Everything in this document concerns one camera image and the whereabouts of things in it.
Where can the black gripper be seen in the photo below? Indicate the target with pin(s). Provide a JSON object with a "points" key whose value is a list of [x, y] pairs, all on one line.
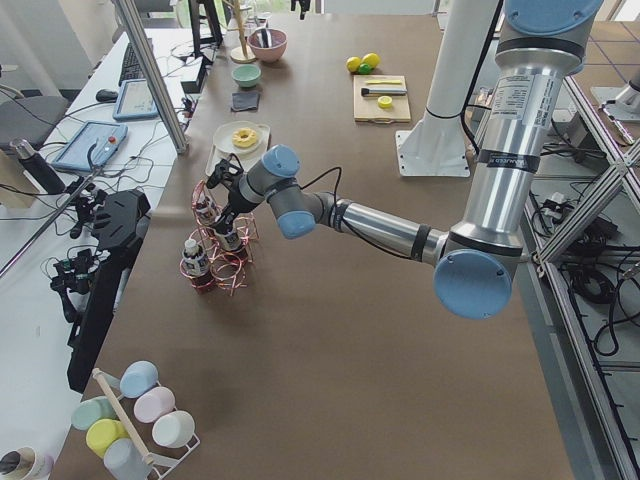
{"points": [[305, 7], [231, 201]]}

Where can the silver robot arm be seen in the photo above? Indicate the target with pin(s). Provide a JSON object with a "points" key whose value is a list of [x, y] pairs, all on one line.
{"points": [[541, 43]]}

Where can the tea bottle in rack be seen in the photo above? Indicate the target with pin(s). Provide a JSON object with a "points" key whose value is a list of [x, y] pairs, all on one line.
{"points": [[206, 209], [197, 267]]}

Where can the cream serving tray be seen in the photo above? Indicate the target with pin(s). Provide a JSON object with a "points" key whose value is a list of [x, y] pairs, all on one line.
{"points": [[247, 160]]}

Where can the pink bowl with ice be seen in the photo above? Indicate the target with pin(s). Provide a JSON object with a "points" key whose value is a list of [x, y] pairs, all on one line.
{"points": [[273, 54]]}

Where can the metal ice scoop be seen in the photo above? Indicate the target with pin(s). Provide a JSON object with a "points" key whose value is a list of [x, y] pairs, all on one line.
{"points": [[264, 37]]}

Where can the yellow lemon far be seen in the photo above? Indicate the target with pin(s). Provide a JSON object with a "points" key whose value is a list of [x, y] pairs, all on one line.
{"points": [[353, 64]]}

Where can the yellow lemon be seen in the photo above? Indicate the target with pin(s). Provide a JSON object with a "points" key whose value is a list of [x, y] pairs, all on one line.
{"points": [[353, 64], [371, 59]]}

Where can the wooden mug tree stand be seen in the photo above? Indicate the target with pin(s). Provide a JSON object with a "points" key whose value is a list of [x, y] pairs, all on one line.
{"points": [[241, 54]]}

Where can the white round plate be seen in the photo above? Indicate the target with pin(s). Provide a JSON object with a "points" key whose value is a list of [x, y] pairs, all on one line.
{"points": [[222, 138]]}

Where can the yellow lemon near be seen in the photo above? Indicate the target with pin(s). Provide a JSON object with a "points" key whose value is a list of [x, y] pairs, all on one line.
{"points": [[371, 59]]}

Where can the green lime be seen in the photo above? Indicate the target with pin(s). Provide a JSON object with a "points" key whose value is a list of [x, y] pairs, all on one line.
{"points": [[364, 69]]}

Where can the green ceramic bowl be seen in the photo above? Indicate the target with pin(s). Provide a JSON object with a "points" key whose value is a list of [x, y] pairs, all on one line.
{"points": [[247, 75]]}

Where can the metal muddler black tip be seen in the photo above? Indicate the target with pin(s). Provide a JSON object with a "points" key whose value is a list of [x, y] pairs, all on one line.
{"points": [[382, 91]]}

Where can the grey folded cloth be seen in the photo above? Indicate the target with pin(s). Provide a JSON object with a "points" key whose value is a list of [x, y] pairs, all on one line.
{"points": [[245, 101]]}

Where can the wooden cutting board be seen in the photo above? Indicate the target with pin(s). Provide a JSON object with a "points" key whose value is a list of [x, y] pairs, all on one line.
{"points": [[366, 109]]}

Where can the yellow plastic knife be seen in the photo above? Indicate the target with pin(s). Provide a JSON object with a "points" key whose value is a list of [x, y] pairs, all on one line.
{"points": [[383, 81]]}

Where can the half lemon slice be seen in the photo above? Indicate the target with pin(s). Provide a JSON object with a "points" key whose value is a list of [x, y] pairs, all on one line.
{"points": [[385, 102]]}

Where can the blue teach pendant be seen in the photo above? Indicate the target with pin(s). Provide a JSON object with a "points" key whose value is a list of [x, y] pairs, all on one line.
{"points": [[108, 135], [134, 102]]}

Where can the black computer mouse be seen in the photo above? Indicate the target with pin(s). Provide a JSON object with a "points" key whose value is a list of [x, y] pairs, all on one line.
{"points": [[106, 96]]}

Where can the black keyboard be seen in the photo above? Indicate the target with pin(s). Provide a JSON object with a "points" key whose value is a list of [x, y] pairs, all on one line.
{"points": [[130, 66]]}

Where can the blue cup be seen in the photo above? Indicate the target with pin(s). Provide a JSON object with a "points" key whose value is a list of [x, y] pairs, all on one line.
{"points": [[138, 378]]}

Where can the black water bottle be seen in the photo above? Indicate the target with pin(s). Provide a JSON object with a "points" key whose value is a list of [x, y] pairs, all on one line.
{"points": [[37, 167]]}

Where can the pink cup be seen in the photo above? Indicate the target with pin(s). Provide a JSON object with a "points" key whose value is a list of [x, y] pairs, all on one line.
{"points": [[153, 404]]}

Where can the white cup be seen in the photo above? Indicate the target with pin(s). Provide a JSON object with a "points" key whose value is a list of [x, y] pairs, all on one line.
{"points": [[174, 429]]}

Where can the metal reacher grabber rod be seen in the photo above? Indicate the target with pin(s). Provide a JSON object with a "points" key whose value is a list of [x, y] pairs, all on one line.
{"points": [[52, 217]]}

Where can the green cup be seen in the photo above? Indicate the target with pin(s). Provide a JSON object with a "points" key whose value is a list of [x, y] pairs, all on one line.
{"points": [[90, 411]]}

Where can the yellow cup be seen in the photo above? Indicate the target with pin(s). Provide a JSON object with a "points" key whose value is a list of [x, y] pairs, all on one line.
{"points": [[102, 434]]}

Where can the grey cup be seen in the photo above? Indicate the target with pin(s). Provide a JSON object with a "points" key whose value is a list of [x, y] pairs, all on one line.
{"points": [[124, 462]]}

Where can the copper wire bottle rack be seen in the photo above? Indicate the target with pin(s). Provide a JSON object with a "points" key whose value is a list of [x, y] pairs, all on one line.
{"points": [[228, 269]]}

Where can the yellow ring donut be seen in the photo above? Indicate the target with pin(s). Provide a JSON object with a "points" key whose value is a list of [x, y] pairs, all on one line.
{"points": [[244, 138]]}

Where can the aluminium frame post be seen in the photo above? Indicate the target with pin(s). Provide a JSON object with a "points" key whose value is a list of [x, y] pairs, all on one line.
{"points": [[128, 14]]}

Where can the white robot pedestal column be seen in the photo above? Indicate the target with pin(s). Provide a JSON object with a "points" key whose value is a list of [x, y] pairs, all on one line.
{"points": [[435, 146]]}

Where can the wooden rack handle stick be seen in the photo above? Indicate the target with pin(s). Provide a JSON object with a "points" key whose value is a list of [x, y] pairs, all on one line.
{"points": [[104, 382]]}

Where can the white wire cup rack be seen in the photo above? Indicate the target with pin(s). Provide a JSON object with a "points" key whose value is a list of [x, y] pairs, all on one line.
{"points": [[166, 460]]}

